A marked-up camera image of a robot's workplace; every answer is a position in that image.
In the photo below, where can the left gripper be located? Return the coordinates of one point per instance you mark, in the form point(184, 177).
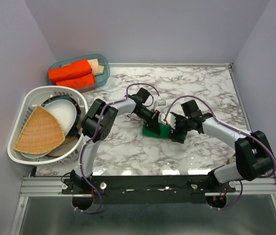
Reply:
point(152, 123)

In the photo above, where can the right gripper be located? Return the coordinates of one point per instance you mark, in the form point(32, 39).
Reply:
point(174, 133)

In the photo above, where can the green t-shirt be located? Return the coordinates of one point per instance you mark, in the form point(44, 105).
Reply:
point(164, 131)

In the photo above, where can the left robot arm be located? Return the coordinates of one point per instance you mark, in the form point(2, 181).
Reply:
point(97, 125)

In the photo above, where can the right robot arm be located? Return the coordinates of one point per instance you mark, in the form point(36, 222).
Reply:
point(253, 154)

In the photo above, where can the small metal cup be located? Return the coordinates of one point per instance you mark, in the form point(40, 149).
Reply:
point(231, 161)

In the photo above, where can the blue plastic bin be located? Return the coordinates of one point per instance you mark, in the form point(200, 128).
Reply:
point(100, 80)

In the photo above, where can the rolled beige t-shirt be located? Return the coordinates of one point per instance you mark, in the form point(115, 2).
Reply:
point(96, 68)

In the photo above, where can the lower rolled orange t-shirt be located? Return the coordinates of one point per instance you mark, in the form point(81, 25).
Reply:
point(80, 82)

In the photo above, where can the rolled orange t-shirt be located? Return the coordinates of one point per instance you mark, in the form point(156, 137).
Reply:
point(74, 70)
point(80, 82)

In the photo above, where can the dark teal plate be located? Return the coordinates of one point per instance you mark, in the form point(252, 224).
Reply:
point(66, 97)

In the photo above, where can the beige plate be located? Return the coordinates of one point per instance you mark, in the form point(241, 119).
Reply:
point(70, 141)

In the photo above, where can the white bowl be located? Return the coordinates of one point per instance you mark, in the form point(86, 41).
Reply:
point(64, 111)

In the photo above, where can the upper rolled orange t-shirt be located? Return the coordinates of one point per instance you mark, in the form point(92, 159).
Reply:
point(74, 70)

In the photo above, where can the wicker fan-shaped tray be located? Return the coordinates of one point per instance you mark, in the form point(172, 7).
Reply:
point(40, 134)

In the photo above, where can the white plastic basket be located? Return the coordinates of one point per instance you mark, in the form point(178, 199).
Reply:
point(36, 97)

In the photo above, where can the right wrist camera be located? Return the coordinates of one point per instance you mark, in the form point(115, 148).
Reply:
point(172, 120)

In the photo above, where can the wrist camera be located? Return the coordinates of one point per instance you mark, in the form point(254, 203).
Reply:
point(159, 103)
point(172, 120)

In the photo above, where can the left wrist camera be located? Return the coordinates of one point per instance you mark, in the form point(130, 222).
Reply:
point(159, 103)

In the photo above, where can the black mounting base plate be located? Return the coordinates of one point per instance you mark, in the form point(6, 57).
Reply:
point(146, 189)

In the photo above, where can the aluminium rail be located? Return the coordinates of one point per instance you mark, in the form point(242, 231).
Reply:
point(52, 186)

